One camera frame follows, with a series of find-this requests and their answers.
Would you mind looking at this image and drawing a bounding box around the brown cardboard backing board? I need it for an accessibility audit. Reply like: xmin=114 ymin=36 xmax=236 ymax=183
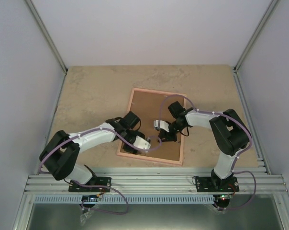
xmin=117 ymin=88 xmax=186 ymax=166

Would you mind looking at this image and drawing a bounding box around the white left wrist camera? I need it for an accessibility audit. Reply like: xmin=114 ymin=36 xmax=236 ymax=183
xmin=133 ymin=136 xmax=151 ymax=151

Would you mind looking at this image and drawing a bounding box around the pink wooden picture frame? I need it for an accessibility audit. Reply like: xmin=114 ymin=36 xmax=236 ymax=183
xmin=117 ymin=87 xmax=187 ymax=167

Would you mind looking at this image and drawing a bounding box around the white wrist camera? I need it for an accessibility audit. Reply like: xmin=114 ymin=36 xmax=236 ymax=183
xmin=133 ymin=136 xmax=151 ymax=151
xmin=153 ymin=120 xmax=169 ymax=132

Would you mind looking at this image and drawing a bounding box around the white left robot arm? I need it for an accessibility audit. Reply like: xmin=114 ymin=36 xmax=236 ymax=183
xmin=39 ymin=112 xmax=150 ymax=191

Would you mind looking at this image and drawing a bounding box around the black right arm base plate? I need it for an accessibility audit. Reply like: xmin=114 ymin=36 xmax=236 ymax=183
xmin=192 ymin=175 xmax=240 ymax=193

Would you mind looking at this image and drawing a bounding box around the aluminium rail platform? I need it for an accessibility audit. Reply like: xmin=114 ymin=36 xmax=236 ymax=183
xmin=24 ymin=159 xmax=288 ymax=195

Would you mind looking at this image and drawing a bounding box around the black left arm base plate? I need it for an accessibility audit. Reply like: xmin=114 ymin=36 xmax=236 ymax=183
xmin=68 ymin=177 xmax=111 ymax=193

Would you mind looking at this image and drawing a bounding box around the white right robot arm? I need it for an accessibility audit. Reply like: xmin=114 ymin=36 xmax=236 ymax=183
xmin=154 ymin=101 xmax=252 ymax=191

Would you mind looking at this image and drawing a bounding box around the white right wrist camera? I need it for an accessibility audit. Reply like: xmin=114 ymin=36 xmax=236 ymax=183
xmin=153 ymin=120 xmax=169 ymax=132

